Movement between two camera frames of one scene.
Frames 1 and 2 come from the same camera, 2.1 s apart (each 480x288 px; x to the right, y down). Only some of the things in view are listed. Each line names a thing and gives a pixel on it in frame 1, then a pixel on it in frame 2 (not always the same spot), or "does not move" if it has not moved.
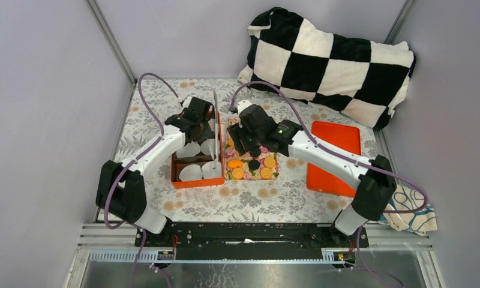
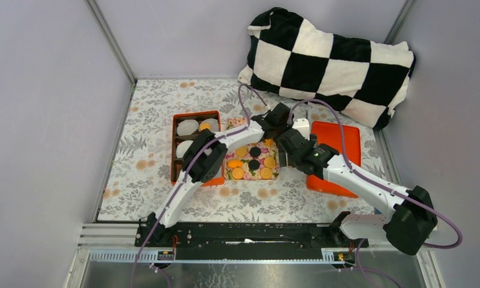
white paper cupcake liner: x=212 y=123 does not move
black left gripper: x=206 y=135 → x=284 y=122
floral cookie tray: x=266 y=166 does not move
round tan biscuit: x=269 y=162 does not move
